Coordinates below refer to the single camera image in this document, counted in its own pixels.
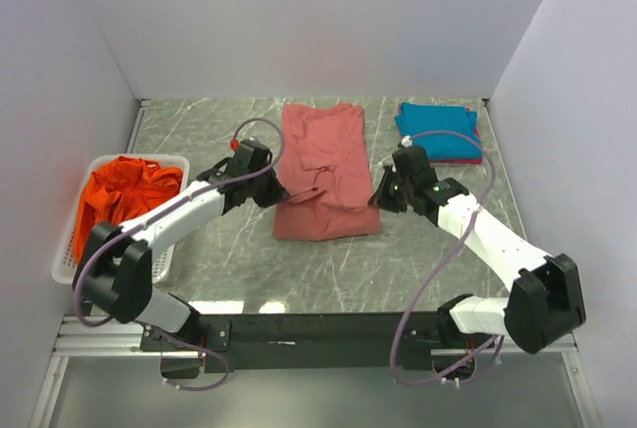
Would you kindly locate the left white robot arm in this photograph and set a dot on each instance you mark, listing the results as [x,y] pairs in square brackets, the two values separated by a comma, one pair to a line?
[115,272]

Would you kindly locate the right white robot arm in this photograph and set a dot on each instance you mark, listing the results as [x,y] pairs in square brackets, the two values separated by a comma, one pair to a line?
[545,300]

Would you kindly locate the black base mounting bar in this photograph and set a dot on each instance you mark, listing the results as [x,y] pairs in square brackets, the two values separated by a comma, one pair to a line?
[291,341]

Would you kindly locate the aluminium frame rail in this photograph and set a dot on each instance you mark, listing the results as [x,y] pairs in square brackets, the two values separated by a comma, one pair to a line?
[115,339]

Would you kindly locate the salmon pink t-shirt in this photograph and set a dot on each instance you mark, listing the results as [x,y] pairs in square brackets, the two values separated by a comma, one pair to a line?
[325,169]

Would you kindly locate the orange t-shirt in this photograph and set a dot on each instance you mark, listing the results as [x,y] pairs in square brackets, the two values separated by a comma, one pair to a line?
[122,189]

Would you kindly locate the folded blue t-shirt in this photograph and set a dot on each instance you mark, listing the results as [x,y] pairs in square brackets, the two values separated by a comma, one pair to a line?
[438,132]

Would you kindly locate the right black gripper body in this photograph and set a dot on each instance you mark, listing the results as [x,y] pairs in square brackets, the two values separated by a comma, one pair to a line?
[409,187]

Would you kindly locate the white plastic basket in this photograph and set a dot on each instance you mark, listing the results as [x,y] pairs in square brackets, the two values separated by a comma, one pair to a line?
[64,266]

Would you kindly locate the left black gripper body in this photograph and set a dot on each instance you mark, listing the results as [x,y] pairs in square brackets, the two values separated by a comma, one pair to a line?
[266,188]

